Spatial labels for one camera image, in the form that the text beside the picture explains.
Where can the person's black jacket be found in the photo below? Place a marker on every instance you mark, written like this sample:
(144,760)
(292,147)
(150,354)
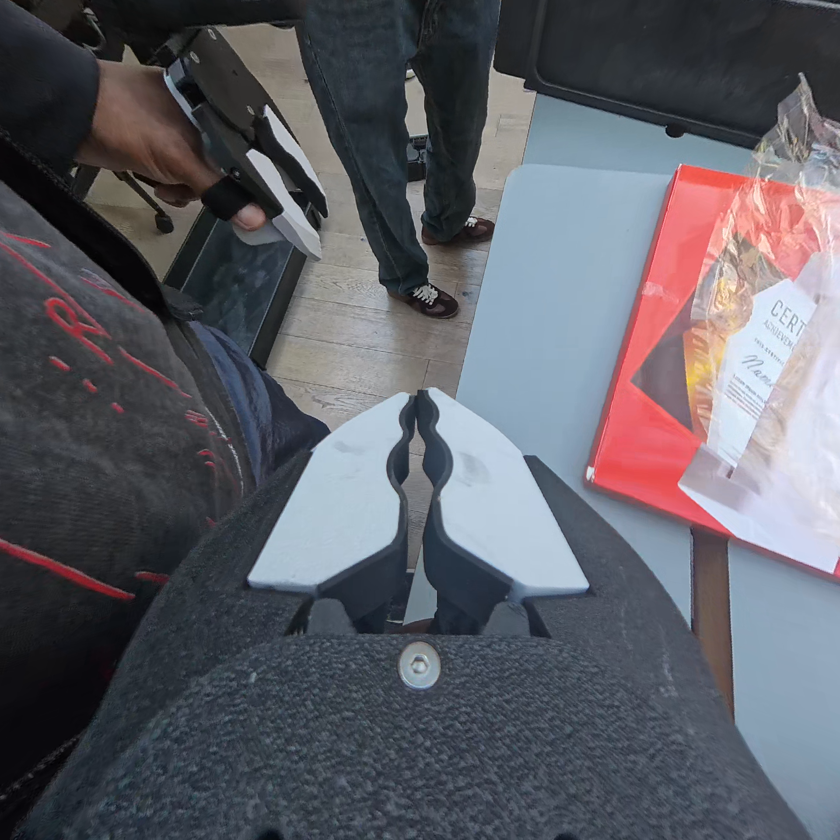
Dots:
(98,223)

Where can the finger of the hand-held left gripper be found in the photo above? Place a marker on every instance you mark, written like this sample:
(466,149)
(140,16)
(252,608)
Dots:
(295,233)
(292,154)

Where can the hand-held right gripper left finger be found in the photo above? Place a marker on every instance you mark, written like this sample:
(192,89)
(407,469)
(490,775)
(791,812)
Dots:
(328,518)

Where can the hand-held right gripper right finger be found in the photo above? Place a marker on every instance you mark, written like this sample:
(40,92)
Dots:
(505,525)

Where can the person's left forearm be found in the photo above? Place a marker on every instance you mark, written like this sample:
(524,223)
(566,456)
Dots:
(39,85)

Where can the brown wooden desk beam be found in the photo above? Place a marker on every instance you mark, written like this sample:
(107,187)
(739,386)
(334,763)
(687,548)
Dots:
(712,623)

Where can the black framed floor panel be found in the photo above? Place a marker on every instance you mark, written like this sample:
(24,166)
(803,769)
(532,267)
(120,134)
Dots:
(236,289)

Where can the person's left hand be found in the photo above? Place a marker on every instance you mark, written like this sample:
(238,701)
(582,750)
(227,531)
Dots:
(138,138)

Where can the red flat box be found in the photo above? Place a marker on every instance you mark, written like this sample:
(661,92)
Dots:
(613,453)

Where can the white printed certificate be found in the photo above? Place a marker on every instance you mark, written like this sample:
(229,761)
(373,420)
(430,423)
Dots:
(754,367)

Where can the clear plastic bag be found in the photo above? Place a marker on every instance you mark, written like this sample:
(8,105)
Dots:
(787,216)

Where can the black chair base with wheel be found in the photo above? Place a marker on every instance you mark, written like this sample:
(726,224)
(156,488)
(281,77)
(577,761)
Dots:
(162,223)

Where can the grey desk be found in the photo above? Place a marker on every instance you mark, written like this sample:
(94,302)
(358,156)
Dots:
(558,295)

